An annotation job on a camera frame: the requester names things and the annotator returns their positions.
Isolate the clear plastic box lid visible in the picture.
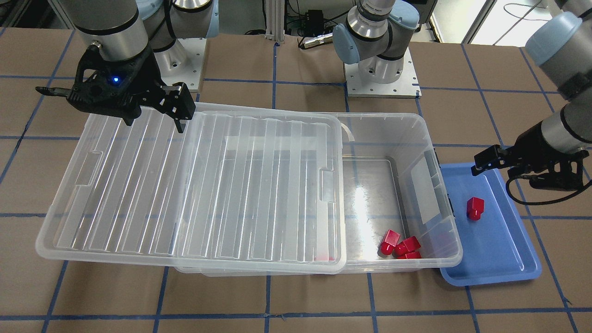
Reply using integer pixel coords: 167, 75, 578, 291
36, 103, 347, 275

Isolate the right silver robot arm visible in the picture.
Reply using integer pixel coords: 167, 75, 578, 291
36, 0, 219, 133

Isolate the aluminium frame post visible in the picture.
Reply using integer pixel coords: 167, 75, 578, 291
263, 0, 286, 44

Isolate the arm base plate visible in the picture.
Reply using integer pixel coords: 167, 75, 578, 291
155, 38, 208, 93
343, 48, 422, 99

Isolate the blue plastic tray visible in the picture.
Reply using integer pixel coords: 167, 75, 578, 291
441, 163, 542, 287

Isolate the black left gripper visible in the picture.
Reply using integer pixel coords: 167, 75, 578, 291
471, 123, 589, 191

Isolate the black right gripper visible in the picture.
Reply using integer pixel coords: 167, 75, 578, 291
35, 44, 196, 134

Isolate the red block on tray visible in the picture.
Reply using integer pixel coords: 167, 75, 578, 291
466, 197, 485, 221

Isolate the red block in box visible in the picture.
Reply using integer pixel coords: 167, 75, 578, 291
396, 251, 422, 259
379, 229, 401, 256
393, 236, 421, 257

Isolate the clear plastic storage box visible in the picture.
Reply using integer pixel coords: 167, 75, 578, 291
165, 104, 463, 276

